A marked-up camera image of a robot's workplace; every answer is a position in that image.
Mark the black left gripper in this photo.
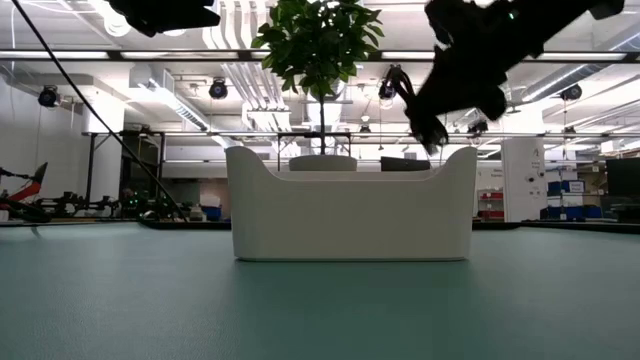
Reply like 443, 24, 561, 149
106, 0, 222, 39

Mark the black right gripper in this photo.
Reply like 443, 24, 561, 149
404, 44, 510, 157

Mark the black monitor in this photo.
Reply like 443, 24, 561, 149
380, 155, 432, 173

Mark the white square plate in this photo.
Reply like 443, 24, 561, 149
224, 145, 479, 263

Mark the green leafy plant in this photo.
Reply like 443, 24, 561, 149
250, 0, 387, 156

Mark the black metal rack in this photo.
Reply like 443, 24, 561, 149
82, 129, 167, 211

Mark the black screen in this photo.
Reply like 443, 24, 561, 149
605, 157, 640, 198

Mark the green table mat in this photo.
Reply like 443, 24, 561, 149
0, 221, 640, 360

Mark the red and black machine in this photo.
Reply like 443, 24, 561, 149
0, 161, 51, 225

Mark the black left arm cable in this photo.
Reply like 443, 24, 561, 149
8, 0, 189, 224

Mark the black metal table frame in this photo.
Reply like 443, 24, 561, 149
135, 217, 640, 236

